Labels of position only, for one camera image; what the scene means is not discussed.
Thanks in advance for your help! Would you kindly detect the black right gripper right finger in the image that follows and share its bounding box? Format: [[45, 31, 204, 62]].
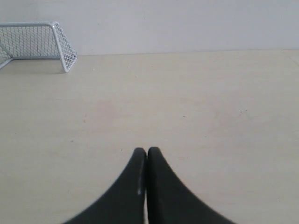
[[146, 147, 232, 224]]

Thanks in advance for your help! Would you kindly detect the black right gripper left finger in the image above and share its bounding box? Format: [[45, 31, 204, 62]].
[[66, 147, 147, 224]]

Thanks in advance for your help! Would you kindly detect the white miniature soccer goal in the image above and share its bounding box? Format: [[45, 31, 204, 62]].
[[0, 21, 78, 73]]

